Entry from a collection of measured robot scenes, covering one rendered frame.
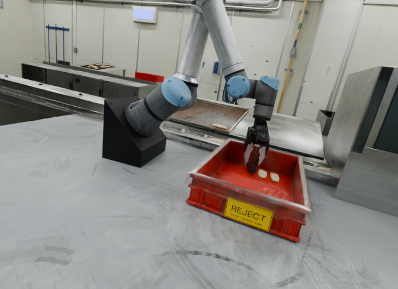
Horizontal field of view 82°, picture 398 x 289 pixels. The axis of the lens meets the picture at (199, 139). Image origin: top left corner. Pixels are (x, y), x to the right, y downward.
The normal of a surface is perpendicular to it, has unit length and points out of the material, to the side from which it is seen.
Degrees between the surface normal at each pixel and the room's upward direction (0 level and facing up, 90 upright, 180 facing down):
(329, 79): 90
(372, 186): 89
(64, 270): 0
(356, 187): 90
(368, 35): 90
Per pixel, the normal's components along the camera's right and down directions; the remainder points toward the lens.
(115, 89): -0.39, 0.20
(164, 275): 0.15, -0.95
